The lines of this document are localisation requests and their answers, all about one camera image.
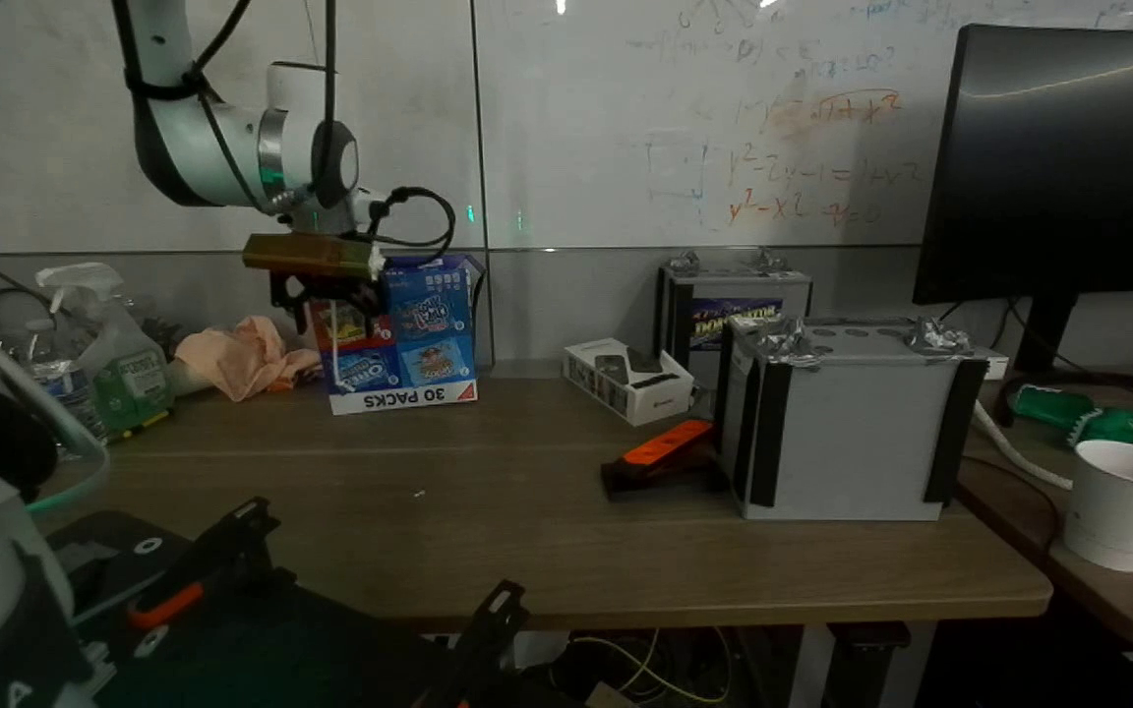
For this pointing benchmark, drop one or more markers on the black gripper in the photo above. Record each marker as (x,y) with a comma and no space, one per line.
(332,287)

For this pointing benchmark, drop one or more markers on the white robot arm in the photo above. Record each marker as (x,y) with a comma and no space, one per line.
(199,144)

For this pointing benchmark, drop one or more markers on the blue cardboard box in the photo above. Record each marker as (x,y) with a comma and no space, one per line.
(431,338)

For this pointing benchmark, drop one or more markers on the small white printed box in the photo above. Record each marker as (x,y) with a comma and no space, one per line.
(646,387)

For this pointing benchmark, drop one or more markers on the clear bag with green contents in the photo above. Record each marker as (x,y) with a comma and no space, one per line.
(120,378)

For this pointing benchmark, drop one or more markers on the clear spray bottle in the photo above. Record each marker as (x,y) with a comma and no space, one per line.
(81,278)

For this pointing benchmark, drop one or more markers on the black clamp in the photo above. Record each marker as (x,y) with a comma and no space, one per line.
(494,616)

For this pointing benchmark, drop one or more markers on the black bulky equipment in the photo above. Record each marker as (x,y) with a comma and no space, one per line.
(276,654)

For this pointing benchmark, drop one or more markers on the orange and black tool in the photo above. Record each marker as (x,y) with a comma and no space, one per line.
(665,446)

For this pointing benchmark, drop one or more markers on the small silver metal case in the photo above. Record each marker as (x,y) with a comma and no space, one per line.
(736,298)

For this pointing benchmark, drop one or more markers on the large silver metal case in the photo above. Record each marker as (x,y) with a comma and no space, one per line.
(857,435)

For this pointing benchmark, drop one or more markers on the table leg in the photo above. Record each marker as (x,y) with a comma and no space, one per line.
(816,671)

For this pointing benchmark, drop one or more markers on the black computer monitor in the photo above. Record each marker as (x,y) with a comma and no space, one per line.
(1063,160)

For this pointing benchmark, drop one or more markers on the green plastic object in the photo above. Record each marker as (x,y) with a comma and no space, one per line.
(1121,423)

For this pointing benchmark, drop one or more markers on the white paper cup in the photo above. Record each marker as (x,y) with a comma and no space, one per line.
(1124,506)

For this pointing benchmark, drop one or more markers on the brown wrist camera bar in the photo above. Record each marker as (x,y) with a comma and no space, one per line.
(314,258)

